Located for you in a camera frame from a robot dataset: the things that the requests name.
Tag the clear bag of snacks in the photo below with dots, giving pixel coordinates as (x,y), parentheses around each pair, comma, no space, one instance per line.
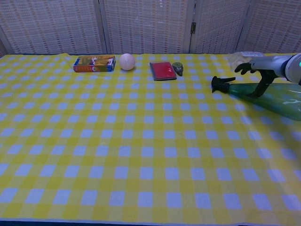
(244,56)

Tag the yellow checkered tablecloth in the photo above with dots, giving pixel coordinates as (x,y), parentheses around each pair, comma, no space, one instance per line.
(131,146)

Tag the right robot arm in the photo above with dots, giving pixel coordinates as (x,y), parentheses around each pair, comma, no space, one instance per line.
(295,67)

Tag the brass screen hinge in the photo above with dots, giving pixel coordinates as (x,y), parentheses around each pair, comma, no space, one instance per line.
(193,27)

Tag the small green round gadget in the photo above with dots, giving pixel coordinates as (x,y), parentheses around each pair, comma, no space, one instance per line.
(177,67)

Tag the woven folding screen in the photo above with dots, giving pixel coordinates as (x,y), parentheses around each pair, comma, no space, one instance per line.
(150,26)

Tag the pale pink ball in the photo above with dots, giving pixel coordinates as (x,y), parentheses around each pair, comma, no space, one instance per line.
(127,61)

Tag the red stamp pad case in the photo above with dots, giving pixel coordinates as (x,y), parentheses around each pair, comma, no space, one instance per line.
(162,70)

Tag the colourful printed carton box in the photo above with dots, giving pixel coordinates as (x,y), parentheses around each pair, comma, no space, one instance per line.
(94,64)

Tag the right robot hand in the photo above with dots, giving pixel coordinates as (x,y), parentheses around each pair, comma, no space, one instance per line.
(265,68)

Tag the green spray bottle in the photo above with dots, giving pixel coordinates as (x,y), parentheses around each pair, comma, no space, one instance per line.
(277,99)

